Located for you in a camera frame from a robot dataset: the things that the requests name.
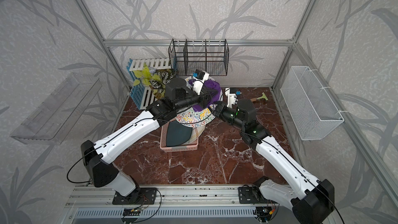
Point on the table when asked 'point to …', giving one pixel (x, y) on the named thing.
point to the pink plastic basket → (174, 148)
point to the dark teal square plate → (178, 134)
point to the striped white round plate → (196, 132)
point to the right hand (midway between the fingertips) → (204, 104)
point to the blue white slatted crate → (142, 96)
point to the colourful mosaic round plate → (191, 118)
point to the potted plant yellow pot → (157, 80)
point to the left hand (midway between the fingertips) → (215, 90)
